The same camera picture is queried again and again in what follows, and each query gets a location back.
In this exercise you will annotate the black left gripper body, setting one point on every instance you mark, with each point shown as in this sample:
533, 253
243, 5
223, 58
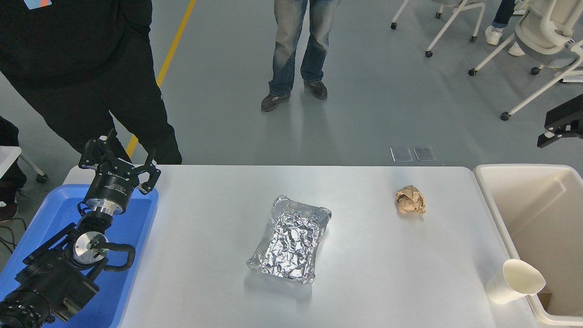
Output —
114, 184

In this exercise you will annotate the white paper cup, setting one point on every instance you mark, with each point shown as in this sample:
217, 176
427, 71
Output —
514, 282

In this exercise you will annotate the blue plastic tray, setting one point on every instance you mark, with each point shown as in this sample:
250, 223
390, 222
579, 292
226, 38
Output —
132, 228

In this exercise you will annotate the large pale plastic bin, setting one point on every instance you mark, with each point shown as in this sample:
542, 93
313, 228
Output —
537, 214

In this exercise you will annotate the white wheeled office chair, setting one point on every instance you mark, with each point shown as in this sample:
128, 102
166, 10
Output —
542, 32
451, 23

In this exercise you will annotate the white wheeled side table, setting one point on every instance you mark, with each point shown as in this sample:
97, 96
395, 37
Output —
8, 159

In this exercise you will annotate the person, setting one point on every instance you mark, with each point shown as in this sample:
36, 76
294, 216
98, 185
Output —
501, 18
287, 50
68, 54
7, 187

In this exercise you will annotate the clear floor plate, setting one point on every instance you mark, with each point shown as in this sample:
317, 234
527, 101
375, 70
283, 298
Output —
401, 155
424, 153

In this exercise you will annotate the crinkled foil tray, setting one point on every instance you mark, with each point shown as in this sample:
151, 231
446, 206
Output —
291, 239

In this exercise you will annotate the crumpled tan paper ball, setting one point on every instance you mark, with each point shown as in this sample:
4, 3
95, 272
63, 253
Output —
411, 199

